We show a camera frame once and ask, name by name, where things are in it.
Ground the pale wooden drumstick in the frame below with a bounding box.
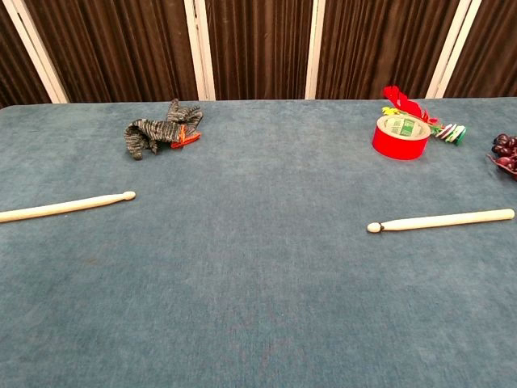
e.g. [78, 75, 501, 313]
[366, 208, 516, 234]
[0, 191, 137, 224]

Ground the blue felt table cover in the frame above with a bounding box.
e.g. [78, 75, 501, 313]
[0, 96, 517, 388]

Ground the grey striped knit glove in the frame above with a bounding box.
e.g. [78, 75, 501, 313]
[124, 98, 204, 161]

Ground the brown curtain screen panel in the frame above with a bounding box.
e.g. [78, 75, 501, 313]
[204, 0, 315, 101]
[0, 0, 53, 109]
[314, 0, 461, 100]
[23, 0, 200, 104]
[443, 0, 517, 99]

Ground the red tape roll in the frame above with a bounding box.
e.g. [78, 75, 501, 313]
[372, 114, 432, 162]

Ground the red feather shuttlecock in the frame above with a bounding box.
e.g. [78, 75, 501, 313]
[381, 85, 468, 146]

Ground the purple plastic grape bunch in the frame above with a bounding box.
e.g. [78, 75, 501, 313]
[486, 133, 517, 182]

